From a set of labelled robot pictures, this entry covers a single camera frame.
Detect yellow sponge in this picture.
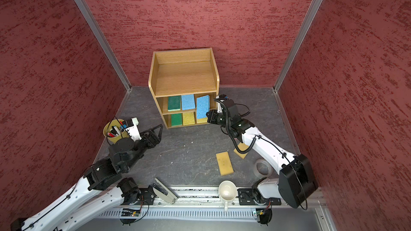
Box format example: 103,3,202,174
216,151,234,176
233,142,250,160
182,112,195,126
197,118,208,124

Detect wooden three-tier shelf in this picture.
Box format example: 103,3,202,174
148,48,220,129

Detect white mug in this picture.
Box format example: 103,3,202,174
218,180,238,212

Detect grey stapler on rail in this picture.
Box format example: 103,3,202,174
152,178,178,204

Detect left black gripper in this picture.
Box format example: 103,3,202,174
124,124,164,171

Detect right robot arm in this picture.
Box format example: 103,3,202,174
207,95,318,210

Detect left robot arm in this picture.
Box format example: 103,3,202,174
10,124,163,231

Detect dark green sponge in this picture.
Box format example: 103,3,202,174
167,96,182,112

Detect markers in cup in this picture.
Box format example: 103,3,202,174
107,121,125,138

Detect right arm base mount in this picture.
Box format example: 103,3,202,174
237,188,281,206

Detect clear tape roll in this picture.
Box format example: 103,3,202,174
253,158,273,179

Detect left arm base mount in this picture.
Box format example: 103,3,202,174
123,186,156,205

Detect yellow pen cup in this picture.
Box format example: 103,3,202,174
103,118,129,144

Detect bright green sponge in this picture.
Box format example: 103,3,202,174
171,113,183,127

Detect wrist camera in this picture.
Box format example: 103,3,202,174
217,94,229,102
121,117,142,141

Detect light blue sponge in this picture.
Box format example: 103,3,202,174
181,94,196,111
197,95,210,119

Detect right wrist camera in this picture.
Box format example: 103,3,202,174
217,94,229,102

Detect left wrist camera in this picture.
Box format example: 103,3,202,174
121,117,142,141

